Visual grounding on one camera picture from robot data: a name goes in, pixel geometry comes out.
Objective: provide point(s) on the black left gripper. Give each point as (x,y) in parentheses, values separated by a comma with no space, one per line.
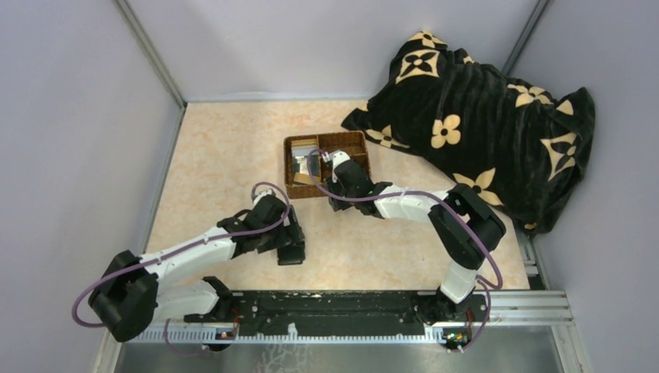
(291,246)

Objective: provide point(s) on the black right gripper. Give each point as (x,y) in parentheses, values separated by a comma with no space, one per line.
(319,175)

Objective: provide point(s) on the black leather card holder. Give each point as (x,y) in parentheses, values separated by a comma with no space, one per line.
(290,255)

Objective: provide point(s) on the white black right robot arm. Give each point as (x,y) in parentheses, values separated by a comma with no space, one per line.
(468,229)

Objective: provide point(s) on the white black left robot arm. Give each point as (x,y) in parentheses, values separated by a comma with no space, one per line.
(136,291)

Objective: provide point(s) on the gold card in basket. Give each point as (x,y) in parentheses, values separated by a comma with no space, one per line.
(300,179)

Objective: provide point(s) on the silver card in basket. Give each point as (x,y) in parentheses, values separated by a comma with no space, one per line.
(301,152)

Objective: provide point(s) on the black card in basket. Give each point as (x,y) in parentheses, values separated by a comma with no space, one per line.
(299,165)

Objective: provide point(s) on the black floral patterned blanket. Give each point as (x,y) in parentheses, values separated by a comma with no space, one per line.
(519,148)

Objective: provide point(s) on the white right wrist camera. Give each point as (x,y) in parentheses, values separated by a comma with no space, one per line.
(335,159)

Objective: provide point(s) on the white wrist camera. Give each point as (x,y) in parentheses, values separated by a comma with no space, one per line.
(335,159)
(258,196)

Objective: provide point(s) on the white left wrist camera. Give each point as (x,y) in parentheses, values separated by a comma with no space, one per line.
(258,196)

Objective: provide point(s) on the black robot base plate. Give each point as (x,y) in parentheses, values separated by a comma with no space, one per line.
(342,313)

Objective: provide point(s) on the aluminium frame rail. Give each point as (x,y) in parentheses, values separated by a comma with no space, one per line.
(504,309)

